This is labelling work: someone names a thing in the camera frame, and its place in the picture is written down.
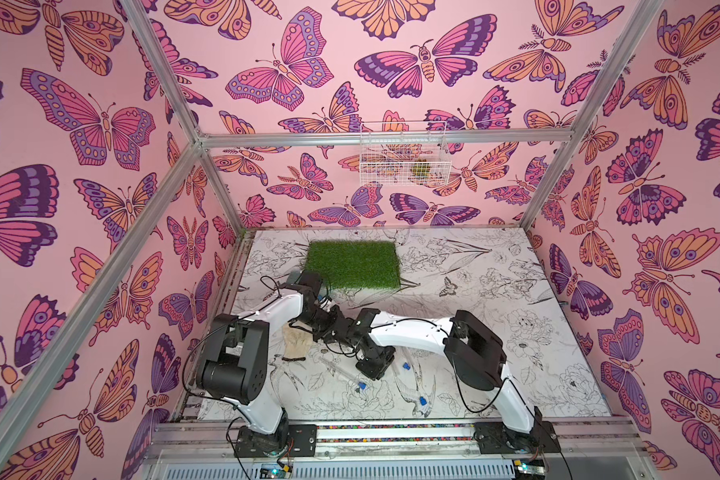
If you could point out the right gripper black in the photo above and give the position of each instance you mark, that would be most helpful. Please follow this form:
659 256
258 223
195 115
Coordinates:
373 365

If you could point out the green object in basket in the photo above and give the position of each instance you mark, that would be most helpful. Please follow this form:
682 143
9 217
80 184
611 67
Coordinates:
420 170

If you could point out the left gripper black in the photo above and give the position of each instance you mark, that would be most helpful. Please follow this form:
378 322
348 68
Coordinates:
319 336

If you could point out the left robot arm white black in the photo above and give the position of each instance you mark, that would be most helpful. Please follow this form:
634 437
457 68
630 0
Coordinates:
233 365

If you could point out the test tube blue stopper two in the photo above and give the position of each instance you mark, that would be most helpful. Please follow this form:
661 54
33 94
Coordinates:
410 395

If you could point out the green artificial grass mat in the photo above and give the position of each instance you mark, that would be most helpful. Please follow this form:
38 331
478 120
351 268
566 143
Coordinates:
348 264

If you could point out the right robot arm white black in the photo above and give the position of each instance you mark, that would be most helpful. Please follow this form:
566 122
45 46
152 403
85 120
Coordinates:
475 355

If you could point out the white wire basket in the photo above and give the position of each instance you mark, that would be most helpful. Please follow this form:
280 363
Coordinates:
386 157

